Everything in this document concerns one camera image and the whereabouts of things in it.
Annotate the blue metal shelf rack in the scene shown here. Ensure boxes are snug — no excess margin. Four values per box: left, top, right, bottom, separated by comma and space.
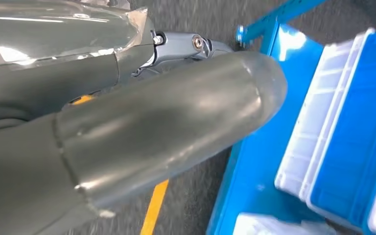
206, 0, 329, 235

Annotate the blue plastic crate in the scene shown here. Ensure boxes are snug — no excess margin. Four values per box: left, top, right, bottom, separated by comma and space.
305, 28, 376, 235

